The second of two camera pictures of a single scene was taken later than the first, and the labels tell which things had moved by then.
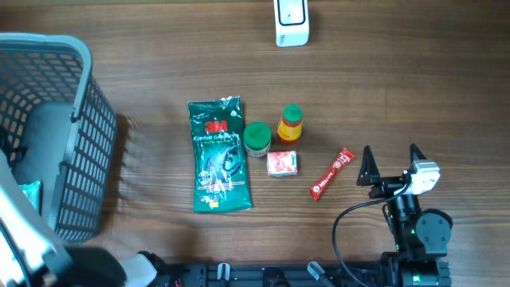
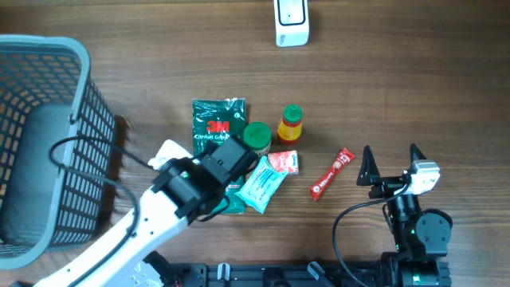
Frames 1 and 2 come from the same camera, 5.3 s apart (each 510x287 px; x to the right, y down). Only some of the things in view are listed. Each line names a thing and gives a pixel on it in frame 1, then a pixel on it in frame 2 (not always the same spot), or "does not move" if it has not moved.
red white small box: x=282 y=163 does not move
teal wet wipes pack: x=32 y=190 to x=260 y=189
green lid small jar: x=256 y=138 does not move
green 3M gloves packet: x=221 y=178 does not move
